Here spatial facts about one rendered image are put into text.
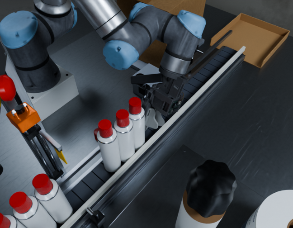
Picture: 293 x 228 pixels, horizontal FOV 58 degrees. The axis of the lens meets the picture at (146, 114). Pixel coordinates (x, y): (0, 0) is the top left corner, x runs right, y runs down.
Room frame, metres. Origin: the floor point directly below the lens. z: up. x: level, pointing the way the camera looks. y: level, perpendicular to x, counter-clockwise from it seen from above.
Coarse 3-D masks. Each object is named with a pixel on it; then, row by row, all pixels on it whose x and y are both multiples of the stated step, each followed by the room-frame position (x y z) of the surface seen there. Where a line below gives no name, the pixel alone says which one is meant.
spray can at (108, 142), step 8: (104, 120) 0.40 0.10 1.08; (104, 128) 0.37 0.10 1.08; (112, 128) 0.39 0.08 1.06; (104, 136) 0.37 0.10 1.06; (112, 136) 0.38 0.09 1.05; (104, 144) 0.36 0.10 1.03; (112, 144) 0.37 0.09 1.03; (104, 152) 0.36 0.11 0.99; (112, 152) 0.37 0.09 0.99; (104, 160) 0.37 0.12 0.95; (112, 160) 0.36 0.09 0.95; (120, 160) 0.39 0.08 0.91; (112, 168) 0.36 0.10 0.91
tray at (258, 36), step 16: (240, 16) 1.28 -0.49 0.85; (224, 32) 1.16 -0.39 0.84; (240, 32) 1.16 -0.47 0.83; (256, 32) 1.16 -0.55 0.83; (272, 32) 1.16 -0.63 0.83; (288, 32) 1.11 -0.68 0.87; (240, 48) 1.03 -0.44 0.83; (256, 48) 1.03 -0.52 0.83; (272, 48) 1.03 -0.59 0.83; (256, 64) 0.91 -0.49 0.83
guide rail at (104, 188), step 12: (192, 96) 0.64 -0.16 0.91; (180, 108) 0.59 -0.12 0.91; (168, 120) 0.53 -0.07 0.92; (156, 132) 0.49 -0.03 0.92; (144, 144) 0.44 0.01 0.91; (132, 156) 0.40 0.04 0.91; (120, 168) 0.36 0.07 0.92; (108, 180) 0.32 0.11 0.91; (96, 192) 0.29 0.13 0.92; (84, 204) 0.26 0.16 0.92; (72, 216) 0.23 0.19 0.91
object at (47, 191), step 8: (40, 176) 0.25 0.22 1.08; (40, 184) 0.23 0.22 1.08; (48, 184) 0.24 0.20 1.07; (56, 184) 0.25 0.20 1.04; (40, 192) 0.23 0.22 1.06; (48, 192) 0.23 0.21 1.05; (56, 192) 0.23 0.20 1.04; (40, 200) 0.22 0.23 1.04; (48, 200) 0.22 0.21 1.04; (56, 200) 0.23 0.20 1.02; (64, 200) 0.24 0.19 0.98; (48, 208) 0.22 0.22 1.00; (56, 208) 0.22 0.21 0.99; (64, 208) 0.23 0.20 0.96; (72, 208) 0.26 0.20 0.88; (56, 216) 0.22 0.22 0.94; (64, 216) 0.22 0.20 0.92
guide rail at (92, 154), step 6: (222, 36) 0.94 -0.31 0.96; (216, 42) 0.90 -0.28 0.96; (210, 48) 0.85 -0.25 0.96; (204, 54) 0.82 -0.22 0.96; (198, 60) 0.78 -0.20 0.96; (192, 66) 0.75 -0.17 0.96; (186, 72) 0.72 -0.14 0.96; (96, 150) 0.39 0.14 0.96; (90, 156) 0.37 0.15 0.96; (84, 162) 0.35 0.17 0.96; (72, 168) 0.33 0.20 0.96; (78, 168) 0.33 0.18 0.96; (66, 174) 0.32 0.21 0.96; (72, 174) 0.32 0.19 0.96; (60, 180) 0.30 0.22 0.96; (66, 180) 0.30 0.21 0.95; (60, 186) 0.29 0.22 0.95
